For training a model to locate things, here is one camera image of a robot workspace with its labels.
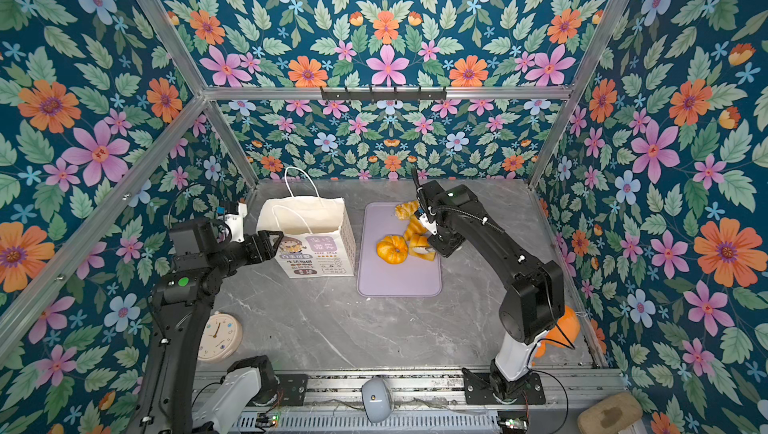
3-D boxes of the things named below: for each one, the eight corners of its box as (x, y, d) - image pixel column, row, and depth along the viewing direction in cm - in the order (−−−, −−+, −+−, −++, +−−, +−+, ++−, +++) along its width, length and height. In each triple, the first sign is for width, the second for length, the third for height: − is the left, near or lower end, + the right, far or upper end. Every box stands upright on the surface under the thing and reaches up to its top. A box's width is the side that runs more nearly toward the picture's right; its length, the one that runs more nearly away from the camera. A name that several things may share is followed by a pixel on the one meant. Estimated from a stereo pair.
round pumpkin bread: (376, 264, 97) (375, 260, 95) (378, 240, 103) (377, 235, 101) (408, 264, 97) (408, 260, 95) (408, 240, 103) (408, 235, 101)
